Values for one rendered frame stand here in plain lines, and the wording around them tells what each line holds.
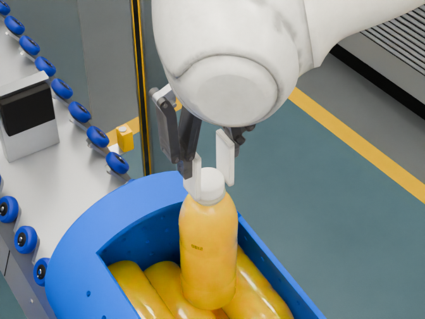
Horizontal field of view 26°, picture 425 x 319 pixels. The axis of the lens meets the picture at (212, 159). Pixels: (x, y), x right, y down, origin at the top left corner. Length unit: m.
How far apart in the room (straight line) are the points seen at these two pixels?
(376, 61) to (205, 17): 2.47
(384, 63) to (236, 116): 2.43
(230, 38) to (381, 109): 2.51
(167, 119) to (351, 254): 1.80
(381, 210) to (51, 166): 1.41
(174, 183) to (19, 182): 0.50
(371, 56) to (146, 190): 2.02
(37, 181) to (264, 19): 1.02
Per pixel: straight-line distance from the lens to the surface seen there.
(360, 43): 3.14
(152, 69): 1.89
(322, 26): 0.70
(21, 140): 1.65
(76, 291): 1.18
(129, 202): 1.17
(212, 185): 1.07
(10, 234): 1.56
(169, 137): 0.97
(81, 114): 1.68
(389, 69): 3.09
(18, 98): 1.57
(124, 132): 1.68
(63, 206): 1.59
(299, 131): 3.03
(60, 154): 1.67
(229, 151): 1.04
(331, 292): 2.62
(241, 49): 0.65
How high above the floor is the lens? 2.11
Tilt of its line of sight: 46 degrees down
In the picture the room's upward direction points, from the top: straight up
